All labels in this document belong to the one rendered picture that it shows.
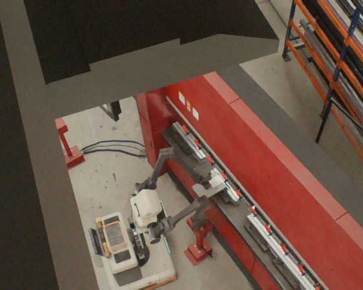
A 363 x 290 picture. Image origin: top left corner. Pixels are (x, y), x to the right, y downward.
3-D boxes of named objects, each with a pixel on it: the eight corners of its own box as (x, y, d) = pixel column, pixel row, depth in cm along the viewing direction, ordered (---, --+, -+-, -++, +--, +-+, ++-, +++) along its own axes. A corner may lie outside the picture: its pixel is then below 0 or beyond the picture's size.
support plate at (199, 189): (191, 187, 458) (191, 186, 458) (214, 172, 465) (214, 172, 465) (202, 201, 450) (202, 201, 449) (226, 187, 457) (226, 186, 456)
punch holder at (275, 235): (267, 232, 412) (269, 224, 399) (275, 226, 415) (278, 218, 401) (279, 246, 406) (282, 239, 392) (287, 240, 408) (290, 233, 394)
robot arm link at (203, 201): (198, 193, 396) (203, 204, 392) (207, 194, 407) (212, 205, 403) (158, 221, 414) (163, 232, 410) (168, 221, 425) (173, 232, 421)
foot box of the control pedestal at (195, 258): (182, 252, 529) (182, 248, 519) (201, 239, 536) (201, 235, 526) (193, 266, 520) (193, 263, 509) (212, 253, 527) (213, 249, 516)
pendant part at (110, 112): (87, 95, 489) (79, 71, 459) (97, 88, 493) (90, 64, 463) (115, 122, 471) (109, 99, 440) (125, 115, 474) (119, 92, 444)
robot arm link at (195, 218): (200, 195, 403) (205, 207, 399) (206, 194, 405) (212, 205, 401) (188, 217, 439) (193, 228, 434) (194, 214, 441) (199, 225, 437)
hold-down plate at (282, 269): (271, 262, 430) (272, 260, 427) (276, 258, 431) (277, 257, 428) (294, 290, 416) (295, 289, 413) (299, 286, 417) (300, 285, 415)
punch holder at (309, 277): (299, 271, 394) (303, 264, 380) (307, 264, 396) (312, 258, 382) (312, 286, 387) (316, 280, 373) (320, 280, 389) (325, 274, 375)
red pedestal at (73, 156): (59, 159, 597) (40, 119, 527) (78, 149, 604) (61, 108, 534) (67, 171, 588) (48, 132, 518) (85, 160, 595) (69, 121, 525)
